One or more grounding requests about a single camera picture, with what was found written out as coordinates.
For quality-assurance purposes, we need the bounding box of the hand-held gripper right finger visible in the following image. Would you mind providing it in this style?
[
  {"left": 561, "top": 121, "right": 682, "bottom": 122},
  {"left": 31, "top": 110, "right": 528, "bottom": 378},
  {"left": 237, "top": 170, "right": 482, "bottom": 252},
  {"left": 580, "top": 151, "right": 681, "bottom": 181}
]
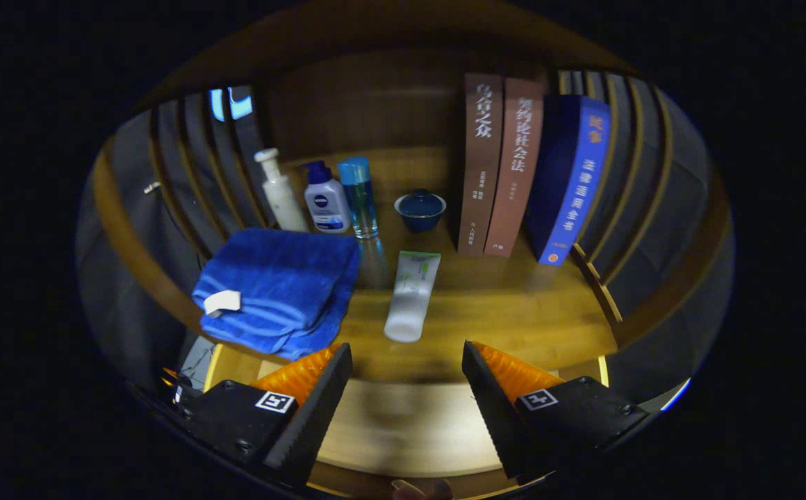
[{"left": 462, "top": 340, "right": 650, "bottom": 483}]

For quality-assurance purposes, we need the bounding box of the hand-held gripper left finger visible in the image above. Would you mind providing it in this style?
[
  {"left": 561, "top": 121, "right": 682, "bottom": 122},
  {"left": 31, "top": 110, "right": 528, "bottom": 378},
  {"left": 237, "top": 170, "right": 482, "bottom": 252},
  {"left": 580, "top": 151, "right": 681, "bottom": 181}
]
[{"left": 181, "top": 342, "right": 354, "bottom": 487}]

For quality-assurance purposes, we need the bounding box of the wooden drawer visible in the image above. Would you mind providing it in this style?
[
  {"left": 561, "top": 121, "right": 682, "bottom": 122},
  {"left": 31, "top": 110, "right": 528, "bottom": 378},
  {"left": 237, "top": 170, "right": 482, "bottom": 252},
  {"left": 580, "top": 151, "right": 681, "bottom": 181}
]
[{"left": 205, "top": 344, "right": 609, "bottom": 498}]

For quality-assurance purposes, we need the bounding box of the white tube with green cap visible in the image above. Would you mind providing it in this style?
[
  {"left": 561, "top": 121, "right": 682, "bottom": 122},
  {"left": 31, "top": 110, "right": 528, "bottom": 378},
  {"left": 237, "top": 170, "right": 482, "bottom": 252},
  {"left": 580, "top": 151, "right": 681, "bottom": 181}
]
[{"left": 384, "top": 251, "right": 442, "bottom": 343}]

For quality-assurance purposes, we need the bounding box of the wooden countertop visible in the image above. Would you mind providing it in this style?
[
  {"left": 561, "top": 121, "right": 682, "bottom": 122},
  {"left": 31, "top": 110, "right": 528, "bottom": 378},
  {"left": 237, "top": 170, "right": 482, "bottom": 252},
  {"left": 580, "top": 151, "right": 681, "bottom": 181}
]
[{"left": 188, "top": 146, "right": 619, "bottom": 383}]

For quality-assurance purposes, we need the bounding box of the folded blue towel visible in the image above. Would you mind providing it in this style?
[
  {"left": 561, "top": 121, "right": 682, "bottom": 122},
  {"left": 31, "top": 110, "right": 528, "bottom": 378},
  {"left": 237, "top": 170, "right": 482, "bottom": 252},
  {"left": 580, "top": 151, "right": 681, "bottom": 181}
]
[{"left": 192, "top": 228, "right": 362, "bottom": 360}]

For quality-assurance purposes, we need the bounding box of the white bottle with blue pump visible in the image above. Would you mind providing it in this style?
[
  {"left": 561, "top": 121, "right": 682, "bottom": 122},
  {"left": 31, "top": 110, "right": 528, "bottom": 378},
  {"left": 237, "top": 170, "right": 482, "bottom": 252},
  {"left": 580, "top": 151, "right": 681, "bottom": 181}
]
[{"left": 302, "top": 160, "right": 353, "bottom": 234}]

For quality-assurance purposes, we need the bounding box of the blue lidded cup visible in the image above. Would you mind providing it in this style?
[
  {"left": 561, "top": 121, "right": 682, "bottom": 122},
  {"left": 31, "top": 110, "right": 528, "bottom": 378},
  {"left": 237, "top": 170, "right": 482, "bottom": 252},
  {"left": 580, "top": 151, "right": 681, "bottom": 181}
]
[{"left": 394, "top": 189, "right": 447, "bottom": 233}]

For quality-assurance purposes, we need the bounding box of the teal clear bottle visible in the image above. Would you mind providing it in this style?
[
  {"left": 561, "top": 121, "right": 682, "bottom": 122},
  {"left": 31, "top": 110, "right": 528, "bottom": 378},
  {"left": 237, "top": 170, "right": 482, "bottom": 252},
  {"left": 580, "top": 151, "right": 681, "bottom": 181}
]
[{"left": 337, "top": 157, "right": 380, "bottom": 240}]

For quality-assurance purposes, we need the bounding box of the blue book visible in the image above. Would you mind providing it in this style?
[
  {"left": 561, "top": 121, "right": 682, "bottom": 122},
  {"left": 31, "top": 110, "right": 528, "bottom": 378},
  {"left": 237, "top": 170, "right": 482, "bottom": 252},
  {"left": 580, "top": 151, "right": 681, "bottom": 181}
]
[{"left": 525, "top": 94, "right": 612, "bottom": 266}]

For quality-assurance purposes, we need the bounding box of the reddish brown book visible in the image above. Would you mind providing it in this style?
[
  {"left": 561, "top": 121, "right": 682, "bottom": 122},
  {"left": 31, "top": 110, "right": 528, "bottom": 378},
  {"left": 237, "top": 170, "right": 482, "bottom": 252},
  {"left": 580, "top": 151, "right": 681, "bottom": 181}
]
[{"left": 484, "top": 78, "right": 546, "bottom": 258}]

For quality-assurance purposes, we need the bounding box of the black backdrop cloth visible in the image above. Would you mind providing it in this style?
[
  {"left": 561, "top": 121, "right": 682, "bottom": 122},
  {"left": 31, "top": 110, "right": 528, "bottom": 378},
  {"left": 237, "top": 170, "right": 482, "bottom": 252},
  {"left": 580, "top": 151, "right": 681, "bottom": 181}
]
[{"left": 76, "top": 69, "right": 736, "bottom": 410}]

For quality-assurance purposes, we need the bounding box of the dark brown book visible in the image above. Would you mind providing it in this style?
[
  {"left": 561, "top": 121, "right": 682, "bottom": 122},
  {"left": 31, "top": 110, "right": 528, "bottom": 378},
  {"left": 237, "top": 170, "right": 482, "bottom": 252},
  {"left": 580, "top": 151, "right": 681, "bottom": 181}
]
[{"left": 457, "top": 73, "right": 504, "bottom": 256}]

